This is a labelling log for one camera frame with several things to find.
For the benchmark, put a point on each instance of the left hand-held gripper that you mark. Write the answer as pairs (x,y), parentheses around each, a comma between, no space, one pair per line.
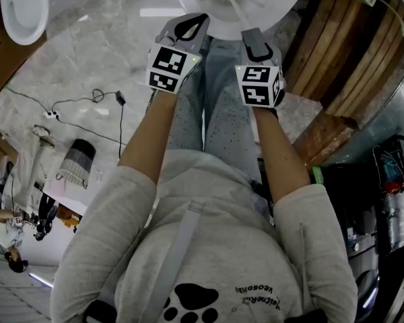
(170,62)

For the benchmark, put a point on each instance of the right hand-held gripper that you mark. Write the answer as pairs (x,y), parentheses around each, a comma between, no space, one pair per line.
(256,86)

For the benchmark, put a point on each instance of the white toilet brush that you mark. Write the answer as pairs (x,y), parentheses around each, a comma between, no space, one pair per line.
(234,2)

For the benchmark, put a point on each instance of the person's right forearm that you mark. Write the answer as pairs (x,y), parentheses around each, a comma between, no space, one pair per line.
(277,156)

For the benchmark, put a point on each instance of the person's left forearm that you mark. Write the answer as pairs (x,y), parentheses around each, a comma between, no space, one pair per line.
(151,136)

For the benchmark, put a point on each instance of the white spare toilet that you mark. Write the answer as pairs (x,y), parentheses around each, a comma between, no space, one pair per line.
(27,8)

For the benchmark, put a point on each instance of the person's speckled grey trousers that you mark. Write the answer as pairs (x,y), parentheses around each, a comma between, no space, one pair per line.
(222,119)

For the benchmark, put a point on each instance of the small green box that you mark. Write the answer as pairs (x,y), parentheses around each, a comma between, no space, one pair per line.
(318,175)

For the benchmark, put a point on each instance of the white power strip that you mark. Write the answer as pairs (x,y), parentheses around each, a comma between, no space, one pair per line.
(51,114)

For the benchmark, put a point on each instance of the striped grey bag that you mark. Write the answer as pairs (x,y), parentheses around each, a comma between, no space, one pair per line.
(77,161)

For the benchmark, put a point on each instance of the black equipment case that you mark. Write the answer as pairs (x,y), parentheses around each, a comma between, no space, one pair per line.
(353,197)

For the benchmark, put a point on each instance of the white mop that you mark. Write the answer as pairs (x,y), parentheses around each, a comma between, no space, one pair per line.
(42,146)

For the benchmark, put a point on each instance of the blue and red power tool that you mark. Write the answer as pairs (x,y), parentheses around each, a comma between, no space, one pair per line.
(392,173)

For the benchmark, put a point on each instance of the person's grey sweatshirt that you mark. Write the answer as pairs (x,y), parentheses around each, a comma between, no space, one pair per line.
(222,247)

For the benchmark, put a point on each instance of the brown cardboard box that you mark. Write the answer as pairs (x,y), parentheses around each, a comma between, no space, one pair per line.
(3,59)

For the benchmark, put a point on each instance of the clear plastic wrapped bundle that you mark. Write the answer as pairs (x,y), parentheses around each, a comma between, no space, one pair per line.
(399,220)

